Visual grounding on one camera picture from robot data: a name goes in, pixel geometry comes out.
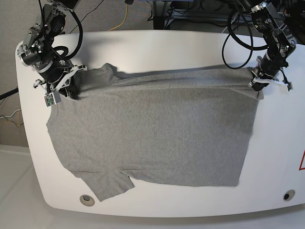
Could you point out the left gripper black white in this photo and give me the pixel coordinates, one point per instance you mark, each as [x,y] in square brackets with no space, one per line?
[267,72]

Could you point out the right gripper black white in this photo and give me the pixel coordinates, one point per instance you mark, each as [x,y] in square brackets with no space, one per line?
[61,79]

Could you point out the grey T-shirt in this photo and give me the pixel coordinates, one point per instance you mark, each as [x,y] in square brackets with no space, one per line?
[186,129]

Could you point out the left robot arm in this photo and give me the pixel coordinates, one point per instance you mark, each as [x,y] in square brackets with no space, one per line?
[269,32]

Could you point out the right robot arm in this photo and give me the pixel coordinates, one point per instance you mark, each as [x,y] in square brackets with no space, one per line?
[53,64]

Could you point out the red triangle sticker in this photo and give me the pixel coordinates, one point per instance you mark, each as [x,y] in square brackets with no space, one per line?
[302,165]

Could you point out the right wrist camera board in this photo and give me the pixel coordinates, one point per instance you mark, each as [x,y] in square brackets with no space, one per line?
[52,99]

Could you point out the aluminium frame rail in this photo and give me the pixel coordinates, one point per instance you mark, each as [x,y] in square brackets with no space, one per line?
[193,15]

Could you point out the black table leg post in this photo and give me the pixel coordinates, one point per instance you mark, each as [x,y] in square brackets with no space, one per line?
[158,22]

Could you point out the table cable grommet hole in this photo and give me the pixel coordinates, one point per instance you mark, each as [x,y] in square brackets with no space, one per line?
[289,195]

